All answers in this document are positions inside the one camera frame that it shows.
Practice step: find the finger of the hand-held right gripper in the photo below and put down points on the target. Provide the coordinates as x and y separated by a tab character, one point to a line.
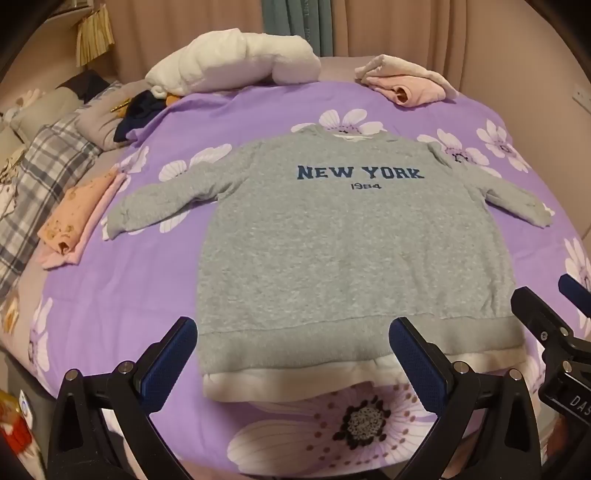
576	293
535	311

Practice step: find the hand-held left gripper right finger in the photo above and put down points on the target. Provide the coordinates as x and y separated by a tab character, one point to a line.
415	362

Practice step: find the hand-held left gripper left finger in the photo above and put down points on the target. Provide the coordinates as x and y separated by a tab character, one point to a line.
168	364

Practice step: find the grey printed sweatshirt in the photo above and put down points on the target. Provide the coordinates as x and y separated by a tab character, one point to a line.
341	249

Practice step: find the purple floral blanket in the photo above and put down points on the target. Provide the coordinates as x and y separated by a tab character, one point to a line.
152	286

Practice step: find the light pink folded garment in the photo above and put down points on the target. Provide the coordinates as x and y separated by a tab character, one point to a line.
76	256

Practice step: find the colourful packet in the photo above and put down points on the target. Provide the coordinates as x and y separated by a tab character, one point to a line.
16	420

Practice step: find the orange patterned folded garment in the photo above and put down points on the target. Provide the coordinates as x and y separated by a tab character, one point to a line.
76	207

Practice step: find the grey plaid pillow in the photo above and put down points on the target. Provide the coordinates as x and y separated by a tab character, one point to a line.
41	170

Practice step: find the pink rolled garment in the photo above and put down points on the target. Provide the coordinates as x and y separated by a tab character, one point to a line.
415	94

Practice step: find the navy crumpled garment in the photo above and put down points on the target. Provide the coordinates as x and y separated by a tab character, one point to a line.
136	115

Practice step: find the small orange cloth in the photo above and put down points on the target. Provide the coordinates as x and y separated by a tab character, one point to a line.
171	98

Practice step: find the cream folded garment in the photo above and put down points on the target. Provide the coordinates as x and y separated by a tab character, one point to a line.
415	69

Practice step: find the beige pillow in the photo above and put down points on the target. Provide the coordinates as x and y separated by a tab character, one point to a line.
44	108

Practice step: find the dark cushion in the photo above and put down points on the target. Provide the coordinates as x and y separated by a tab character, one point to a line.
85	83

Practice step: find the mauve bed sheet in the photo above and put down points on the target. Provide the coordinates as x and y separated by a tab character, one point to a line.
339	69

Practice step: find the white fluffy rolled blanket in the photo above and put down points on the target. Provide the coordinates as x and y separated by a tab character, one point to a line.
231	60

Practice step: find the pink curtain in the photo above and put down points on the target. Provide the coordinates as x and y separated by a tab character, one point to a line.
184	27
406	27

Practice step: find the beige tassel fringe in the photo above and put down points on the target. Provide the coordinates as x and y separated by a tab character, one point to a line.
94	37

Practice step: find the teal curtain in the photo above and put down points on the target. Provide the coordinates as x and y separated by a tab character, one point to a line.
295	23

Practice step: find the white wall socket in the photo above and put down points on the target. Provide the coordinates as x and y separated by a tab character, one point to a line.
582	99

